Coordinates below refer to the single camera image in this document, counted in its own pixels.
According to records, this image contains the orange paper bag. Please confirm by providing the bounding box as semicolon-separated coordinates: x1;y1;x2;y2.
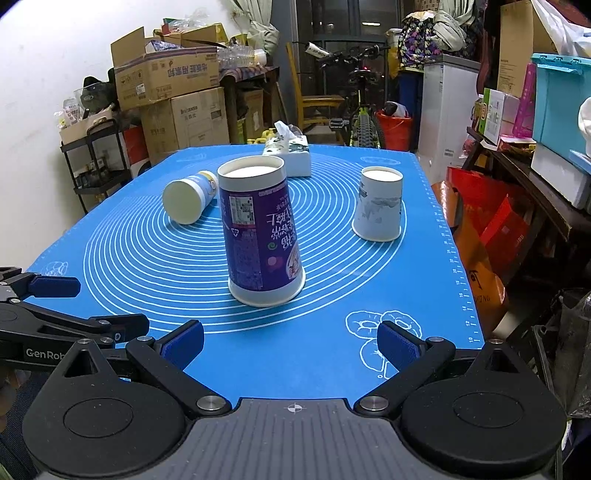
431;181;507;325

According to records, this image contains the black metal cart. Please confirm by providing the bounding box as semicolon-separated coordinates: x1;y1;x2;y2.
60;119;133;216

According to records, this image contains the white blue-printed paper cup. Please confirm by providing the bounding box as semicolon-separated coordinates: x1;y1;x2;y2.
352;166;404;243

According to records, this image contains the tall flat cardboard box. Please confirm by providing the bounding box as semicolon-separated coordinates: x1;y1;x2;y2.
498;0;560;96

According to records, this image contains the small white yellow paper cup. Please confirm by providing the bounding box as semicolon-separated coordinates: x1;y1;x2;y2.
162;170;219;226

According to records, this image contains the teal plastic storage box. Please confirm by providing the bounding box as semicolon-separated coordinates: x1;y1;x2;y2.
530;52;591;147

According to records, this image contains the open printed cardboard box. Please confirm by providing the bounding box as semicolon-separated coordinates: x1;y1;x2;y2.
110;27;221;112

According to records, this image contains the white tissue box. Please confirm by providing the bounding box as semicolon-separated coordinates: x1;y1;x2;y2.
262;121;311;178

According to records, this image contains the floral purple cloth bag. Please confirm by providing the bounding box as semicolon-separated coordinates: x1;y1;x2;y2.
397;13;445;71

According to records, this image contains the large plain cardboard box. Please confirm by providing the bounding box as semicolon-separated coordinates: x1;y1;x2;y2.
139;87;230;165

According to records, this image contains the red paper bag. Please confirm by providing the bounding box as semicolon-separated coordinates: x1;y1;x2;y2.
445;166;533;246

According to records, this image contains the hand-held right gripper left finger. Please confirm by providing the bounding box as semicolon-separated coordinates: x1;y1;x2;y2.
60;320;232;419

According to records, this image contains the small table with red cloth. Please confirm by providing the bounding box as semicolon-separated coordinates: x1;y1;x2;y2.
219;65;281;145

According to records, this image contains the green white carton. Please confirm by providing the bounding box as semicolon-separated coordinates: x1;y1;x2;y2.
481;87;521;147

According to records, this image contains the blue silicone baking mat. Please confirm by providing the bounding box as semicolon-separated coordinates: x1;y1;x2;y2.
25;144;486;403

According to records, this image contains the dark wooden side table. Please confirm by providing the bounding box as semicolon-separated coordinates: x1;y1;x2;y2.
462;126;591;303

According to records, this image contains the black helmet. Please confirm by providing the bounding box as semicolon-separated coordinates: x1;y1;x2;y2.
82;76;117;114

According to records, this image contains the white foam box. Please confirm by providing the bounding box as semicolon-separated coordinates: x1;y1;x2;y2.
530;142;591;209

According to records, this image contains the pink plastic package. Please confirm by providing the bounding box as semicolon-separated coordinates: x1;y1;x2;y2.
512;62;539;139

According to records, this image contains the orange plastic bucket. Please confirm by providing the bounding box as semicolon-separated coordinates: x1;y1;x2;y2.
376;110;413;152

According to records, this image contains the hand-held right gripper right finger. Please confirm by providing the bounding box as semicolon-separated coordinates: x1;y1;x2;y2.
353;320;548;419

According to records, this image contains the black mountain bicycle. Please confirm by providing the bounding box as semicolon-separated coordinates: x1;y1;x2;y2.
300;41;394;150

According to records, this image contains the yellow cardboard box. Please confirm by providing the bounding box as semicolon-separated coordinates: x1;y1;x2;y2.
154;22;228;49

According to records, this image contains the wooden chair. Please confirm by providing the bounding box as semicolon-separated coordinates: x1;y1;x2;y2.
286;42;347;136

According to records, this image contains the tall purple paper cup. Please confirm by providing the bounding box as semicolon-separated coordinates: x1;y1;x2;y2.
217;155;306;308

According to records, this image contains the small cardboard box of packets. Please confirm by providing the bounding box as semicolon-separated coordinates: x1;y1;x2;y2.
58;107;116;145

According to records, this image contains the pale curtain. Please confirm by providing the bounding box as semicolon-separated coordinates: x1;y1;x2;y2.
230;0;281;52

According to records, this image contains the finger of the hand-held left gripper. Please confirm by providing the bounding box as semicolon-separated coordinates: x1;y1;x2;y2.
0;266;82;304
0;302;151;344

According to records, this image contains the white chest freezer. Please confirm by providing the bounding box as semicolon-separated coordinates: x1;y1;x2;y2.
417;54;484;184

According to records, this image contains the white plastic bag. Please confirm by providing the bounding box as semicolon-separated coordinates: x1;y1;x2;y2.
530;0;591;60

